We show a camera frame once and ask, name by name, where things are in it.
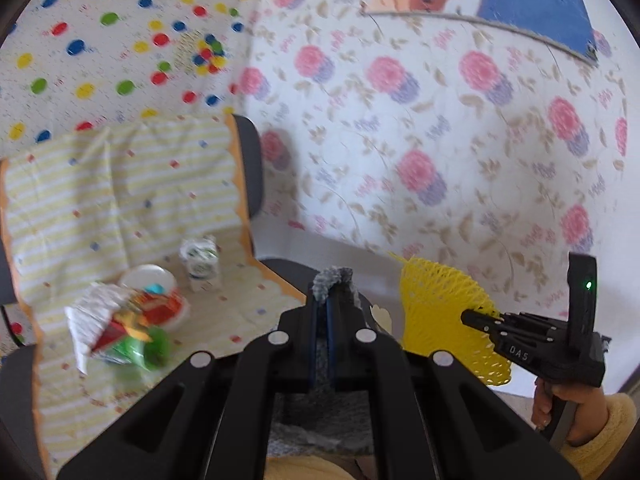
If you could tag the grey knitted cloth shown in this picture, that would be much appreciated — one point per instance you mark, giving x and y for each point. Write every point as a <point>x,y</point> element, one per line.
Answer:
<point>322,422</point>

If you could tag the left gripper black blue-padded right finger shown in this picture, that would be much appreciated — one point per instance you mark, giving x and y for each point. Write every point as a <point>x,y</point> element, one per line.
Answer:
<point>431,418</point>

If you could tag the red orange snack wrapper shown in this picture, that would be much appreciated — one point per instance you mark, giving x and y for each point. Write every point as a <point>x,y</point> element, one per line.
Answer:
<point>141,316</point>

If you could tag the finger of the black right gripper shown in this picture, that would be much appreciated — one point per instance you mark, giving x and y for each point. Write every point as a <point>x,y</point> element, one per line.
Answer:
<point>482,319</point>

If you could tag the balloon print wall sheet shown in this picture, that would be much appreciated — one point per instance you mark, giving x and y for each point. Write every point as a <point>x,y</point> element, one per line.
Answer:
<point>71,65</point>

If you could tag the green snack wrapper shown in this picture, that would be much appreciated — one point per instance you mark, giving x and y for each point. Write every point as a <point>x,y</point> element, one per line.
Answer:
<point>150,355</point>

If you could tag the person's right hand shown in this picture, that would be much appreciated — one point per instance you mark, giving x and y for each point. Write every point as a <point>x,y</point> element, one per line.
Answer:
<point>590,414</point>

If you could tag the yellow striped plastic sheet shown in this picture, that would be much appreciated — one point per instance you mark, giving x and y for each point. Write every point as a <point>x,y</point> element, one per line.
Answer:
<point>88,206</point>

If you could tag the white paper bowl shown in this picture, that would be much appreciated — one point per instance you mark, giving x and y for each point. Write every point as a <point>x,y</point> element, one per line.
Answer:
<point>150,284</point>

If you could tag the yellow foam fruit net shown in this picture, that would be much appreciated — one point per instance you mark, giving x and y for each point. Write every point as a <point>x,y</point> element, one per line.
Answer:
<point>433,297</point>

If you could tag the floral print wall sheet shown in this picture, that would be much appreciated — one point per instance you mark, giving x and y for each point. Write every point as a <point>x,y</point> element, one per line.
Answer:
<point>458,142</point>

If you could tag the grey fabric office chair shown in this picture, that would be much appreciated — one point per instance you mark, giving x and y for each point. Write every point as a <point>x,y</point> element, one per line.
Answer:
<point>20,456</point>

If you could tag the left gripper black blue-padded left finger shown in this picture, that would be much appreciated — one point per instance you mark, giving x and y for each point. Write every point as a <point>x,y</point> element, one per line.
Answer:
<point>210,418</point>

